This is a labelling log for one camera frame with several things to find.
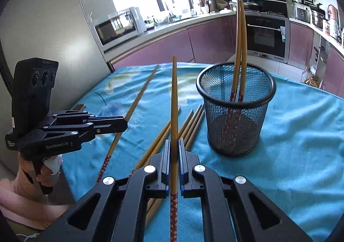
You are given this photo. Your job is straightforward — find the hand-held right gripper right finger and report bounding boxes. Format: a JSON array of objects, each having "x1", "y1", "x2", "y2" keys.
[{"x1": 179, "y1": 138, "x2": 314, "y2": 242}]

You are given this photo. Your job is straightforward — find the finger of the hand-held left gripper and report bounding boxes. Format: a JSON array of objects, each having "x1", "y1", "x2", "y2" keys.
[
  {"x1": 46, "y1": 110, "x2": 126, "y2": 124},
  {"x1": 40, "y1": 118, "x2": 129, "y2": 143}
]

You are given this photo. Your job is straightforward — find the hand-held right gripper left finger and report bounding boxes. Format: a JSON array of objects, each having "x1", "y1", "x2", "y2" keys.
[{"x1": 31, "y1": 138, "x2": 172, "y2": 242}]

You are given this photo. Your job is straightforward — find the black mesh utensil holder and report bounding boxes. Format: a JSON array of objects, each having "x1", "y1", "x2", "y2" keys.
[{"x1": 196, "y1": 62, "x2": 277, "y2": 158}]

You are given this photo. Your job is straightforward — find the person's left forearm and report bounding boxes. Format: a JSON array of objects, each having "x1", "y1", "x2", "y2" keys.
[{"x1": 0, "y1": 175, "x2": 77, "y2": 232}]

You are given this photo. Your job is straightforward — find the person's left hand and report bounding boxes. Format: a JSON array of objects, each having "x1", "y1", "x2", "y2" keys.
[{"x1": 18, "y1": 154, "x2": 60, "y2": 188}]

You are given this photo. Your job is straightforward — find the white crumpled tissue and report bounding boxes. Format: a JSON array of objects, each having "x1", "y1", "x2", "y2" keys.
[{"x1": 43, "y1": 156, "x2": 63, "y2": 176}]

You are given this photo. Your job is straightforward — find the silver refrigerator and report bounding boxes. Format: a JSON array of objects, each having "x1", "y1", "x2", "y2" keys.
[{"x1": 0, "y1": 0, "x2": 115, "y2": 205}]

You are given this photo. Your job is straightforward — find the white microwave oven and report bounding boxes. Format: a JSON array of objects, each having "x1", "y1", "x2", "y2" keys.
[{"x1": 95, "y1": 7, "x2": 147, "y2": 46}]

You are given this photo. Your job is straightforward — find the blue floral tablecloth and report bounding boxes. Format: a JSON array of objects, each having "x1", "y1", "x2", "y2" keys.
[{"x1": 61, "y1": 62, "x2": 344, "y2": 242}]

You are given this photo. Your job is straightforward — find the pink base cabinets with sink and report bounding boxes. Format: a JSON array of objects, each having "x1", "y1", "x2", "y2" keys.
[{"x1": 110, "y1": 13, "x2": 244, "y2": 71}]

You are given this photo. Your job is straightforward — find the black built-in oven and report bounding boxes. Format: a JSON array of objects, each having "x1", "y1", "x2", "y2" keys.
[{"x1": 245, "y1": 14, "x2": 290, "y2": 63}]

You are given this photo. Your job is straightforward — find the cooking oil bottle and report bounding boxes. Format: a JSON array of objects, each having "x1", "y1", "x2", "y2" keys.
[{"x1": 301, "y1": 68, "x2": 319, "y2": 88}]

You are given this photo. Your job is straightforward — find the gas cooktop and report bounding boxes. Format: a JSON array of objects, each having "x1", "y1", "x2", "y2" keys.
[{"x1": 246, "y1": 11, "x2": 285, "y2": 16}]

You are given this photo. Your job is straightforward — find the wok with lid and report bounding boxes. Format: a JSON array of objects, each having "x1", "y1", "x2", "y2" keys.
[{"x1": 242, "y1": 0, "x2": 262, "y2": 11}]

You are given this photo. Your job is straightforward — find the steel stockpot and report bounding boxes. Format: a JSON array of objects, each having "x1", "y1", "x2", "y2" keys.
[{"x1": 310, "y1": 4, "x2": 327, "y2": 28}]

